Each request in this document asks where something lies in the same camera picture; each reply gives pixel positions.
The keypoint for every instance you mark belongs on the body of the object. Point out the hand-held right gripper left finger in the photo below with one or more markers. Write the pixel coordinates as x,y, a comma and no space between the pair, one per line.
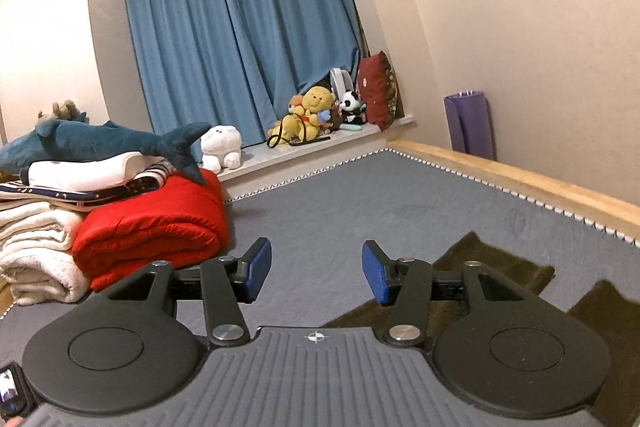
257,269

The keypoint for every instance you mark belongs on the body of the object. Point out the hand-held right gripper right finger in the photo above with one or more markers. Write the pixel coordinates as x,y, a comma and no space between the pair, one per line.
377,272

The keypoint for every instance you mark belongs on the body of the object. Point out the grey quilted mattress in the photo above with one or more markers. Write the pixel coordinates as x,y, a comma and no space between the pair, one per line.
350,217

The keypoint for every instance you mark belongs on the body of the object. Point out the white window sill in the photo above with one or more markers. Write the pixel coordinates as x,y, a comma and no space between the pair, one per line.
280,157

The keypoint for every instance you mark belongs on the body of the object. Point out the red folded comforter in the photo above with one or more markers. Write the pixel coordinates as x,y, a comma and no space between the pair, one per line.
150,227

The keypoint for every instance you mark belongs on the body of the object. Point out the white plush toy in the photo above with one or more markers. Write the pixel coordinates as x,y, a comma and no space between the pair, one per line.
222,147

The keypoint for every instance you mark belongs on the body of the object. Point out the white folded blanket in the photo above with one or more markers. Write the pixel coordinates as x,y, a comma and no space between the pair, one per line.
35,257

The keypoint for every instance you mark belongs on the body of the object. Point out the navy patterned blanket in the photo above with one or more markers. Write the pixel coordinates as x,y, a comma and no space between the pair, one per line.
115,192

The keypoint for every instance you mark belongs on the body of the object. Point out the panda plush toy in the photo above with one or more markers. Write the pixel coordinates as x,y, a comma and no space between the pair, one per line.
352,102

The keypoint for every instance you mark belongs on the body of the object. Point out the yellow plush toy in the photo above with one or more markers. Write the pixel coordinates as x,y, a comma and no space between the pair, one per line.
317,99

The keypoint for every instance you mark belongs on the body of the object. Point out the red cushion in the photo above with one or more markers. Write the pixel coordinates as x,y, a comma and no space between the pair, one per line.
372,87

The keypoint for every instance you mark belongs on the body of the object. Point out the white pillow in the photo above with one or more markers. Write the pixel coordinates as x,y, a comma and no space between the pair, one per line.
100,172

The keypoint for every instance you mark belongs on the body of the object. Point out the white desk fan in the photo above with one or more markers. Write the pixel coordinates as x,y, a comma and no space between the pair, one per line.
342,79

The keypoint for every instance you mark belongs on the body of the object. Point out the teal shark plush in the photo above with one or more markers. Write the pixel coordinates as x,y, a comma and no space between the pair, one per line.
100,142

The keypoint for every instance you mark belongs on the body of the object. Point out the blue curtain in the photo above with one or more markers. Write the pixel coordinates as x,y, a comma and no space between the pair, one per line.
225,32

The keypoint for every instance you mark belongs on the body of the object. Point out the brown plush toy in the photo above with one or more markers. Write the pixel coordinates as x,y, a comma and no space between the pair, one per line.
65,109

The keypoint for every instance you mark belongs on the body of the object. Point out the purple folder against wall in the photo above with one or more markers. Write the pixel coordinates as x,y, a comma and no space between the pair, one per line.
470,127

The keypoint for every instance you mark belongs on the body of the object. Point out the wooden bed frame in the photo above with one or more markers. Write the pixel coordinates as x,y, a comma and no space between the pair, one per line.
550,187

